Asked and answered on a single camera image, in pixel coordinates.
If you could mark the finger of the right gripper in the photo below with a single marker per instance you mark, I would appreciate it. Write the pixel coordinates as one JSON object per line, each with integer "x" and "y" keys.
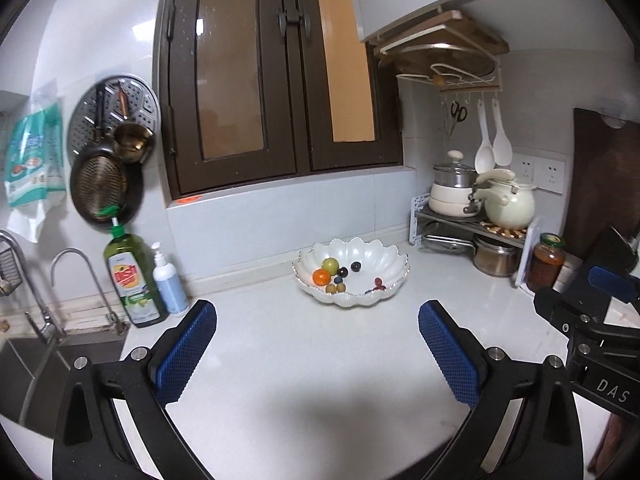
{"x": 622, "y": 287}
{"x": 582, "y": 321}

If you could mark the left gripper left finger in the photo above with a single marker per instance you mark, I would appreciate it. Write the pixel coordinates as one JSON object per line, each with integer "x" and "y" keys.
{"x": 89, "y": 442}

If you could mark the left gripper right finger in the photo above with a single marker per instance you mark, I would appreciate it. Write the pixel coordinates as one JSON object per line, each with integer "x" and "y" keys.
{"x": 545, "y": 440}

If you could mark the orange kumquat fruit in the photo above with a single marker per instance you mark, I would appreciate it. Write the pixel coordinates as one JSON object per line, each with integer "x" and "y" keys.
{"x": 321, "y": 277}

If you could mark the black kitchen scissors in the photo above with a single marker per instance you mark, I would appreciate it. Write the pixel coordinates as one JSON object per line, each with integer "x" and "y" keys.
{"x": 457, "y": 114}

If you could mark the glass jar of sauce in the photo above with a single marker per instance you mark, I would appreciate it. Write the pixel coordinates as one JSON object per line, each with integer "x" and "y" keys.
{"x": 547, "y": 260}

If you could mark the dark wooden cutting board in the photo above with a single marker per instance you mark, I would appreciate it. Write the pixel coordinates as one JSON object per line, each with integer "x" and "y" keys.
{"x": 605, "y": 180}

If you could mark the stainless steel pot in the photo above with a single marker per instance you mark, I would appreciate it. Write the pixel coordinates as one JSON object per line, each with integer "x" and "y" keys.
{"x": 495, "y": 258}

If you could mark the woven trivet mat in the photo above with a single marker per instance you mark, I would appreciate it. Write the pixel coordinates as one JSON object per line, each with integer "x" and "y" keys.
{"x": 511, "y": 234}

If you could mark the chrome sink faucet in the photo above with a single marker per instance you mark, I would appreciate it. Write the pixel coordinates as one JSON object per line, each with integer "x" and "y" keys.
{"x": 60, "y": 312}

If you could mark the cream ceramic kettle pot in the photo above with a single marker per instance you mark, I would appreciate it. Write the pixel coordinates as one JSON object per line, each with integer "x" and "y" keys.
{"x": 508, "y": 202}

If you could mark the white metal corner shelf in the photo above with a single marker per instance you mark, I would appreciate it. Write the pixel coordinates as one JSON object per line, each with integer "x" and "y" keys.
{"x": 421, "y": 217}

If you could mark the glass pot lid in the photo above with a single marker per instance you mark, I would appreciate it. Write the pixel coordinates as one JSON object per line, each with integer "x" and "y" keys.
{"x": 438, "y": 237}

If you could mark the green dish soap bottle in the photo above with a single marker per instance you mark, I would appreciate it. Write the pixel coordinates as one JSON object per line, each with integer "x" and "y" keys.
{"x": 128, "y": 262}

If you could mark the white pump soap bottle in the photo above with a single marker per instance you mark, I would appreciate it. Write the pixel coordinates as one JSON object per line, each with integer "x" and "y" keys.
{"x": 168, "y": 282}

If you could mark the white rice paddle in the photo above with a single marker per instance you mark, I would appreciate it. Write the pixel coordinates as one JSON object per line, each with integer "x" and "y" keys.
{"x": 502, "y": 146}

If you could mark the cream pot with steamer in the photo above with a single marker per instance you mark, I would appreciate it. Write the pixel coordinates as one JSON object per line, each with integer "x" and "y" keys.
{"x": 451, "y": 191}

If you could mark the white ladle spoon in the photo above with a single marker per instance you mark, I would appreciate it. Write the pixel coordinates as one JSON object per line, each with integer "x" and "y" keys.
{"x": 484, "y": 157}

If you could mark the white scalloped fruit bowl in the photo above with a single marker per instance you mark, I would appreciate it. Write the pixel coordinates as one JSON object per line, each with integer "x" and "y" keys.
{"x": 377, "y": 261}

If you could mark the green round fruit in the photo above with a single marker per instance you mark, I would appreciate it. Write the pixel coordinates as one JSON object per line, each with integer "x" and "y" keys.
{"x": 330, "y": 265}

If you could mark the black mesh strainer pan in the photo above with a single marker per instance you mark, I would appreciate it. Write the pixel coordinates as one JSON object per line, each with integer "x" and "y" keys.
{"x": 98, "y": 183}

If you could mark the green plastic bag pack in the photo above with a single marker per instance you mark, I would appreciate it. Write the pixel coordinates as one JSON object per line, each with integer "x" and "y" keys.
{"x": 34, "y": 178}

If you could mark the small brass cup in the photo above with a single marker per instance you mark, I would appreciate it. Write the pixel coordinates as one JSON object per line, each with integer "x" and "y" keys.
{"x": 132, "y": 142}

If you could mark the round metal steamer plate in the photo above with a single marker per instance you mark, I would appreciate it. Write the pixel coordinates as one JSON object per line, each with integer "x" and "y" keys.
{"x": 143, "y": 104}

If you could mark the double wall power socket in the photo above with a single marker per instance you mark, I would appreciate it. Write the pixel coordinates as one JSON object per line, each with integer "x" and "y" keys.
{"x": 543, "y": 173}

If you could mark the wire sink caddy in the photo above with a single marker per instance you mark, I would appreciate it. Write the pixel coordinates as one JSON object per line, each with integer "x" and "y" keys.
{"x": 10, "y": 276}

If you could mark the hanging wire rack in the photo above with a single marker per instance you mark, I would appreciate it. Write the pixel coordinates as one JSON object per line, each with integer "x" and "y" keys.
{"x": 450, "y": 50}

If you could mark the dark brown window frame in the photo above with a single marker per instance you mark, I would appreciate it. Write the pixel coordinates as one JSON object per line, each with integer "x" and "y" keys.
{"x": 257, "y": 90}

